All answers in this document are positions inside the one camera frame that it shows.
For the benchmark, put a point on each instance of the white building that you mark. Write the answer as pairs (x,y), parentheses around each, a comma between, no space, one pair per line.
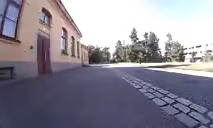
(200,51)

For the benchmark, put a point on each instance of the dark asphalt path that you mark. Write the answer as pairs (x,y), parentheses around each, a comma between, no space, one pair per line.
(84,100)

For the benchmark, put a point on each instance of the row of conifer trees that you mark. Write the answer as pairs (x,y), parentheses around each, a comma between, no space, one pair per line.
(140,48)

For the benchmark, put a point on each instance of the grey cobblestone strip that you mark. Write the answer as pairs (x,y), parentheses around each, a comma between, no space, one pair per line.
(170,101)

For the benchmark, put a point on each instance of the yellow building with arched windows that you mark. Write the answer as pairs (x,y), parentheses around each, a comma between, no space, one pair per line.
(27,40)

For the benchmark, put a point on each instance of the dry grass field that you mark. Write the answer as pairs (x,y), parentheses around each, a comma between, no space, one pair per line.
(197,66)

